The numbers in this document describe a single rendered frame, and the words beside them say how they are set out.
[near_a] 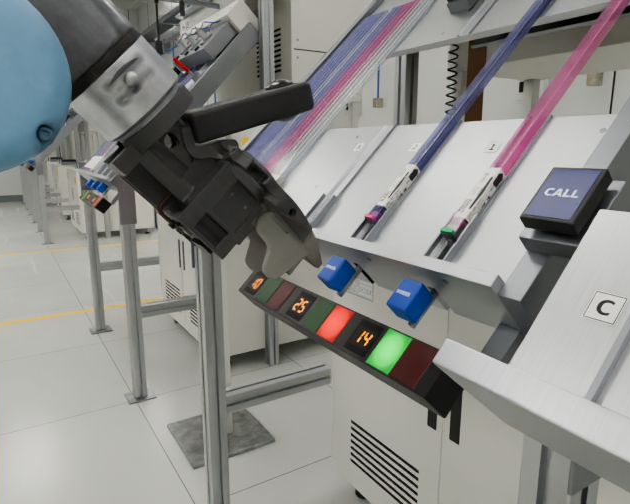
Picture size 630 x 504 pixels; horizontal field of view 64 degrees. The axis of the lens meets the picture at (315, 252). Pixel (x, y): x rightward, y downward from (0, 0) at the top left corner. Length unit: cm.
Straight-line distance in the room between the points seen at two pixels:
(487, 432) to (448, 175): 48
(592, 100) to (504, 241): 220
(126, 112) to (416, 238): 28
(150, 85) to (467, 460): 77
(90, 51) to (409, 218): 32
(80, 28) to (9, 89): 17
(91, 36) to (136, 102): 5
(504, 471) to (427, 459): 18
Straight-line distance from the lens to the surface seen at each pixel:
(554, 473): 43
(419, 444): 102
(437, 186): 53
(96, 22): 40
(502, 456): 89
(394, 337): 44
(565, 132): 51
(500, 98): 290
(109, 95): 39
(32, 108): 23
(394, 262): 46
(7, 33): 23
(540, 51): 117
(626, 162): 47
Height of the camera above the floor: 83
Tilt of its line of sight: 12 degrees down
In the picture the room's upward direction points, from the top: straight up
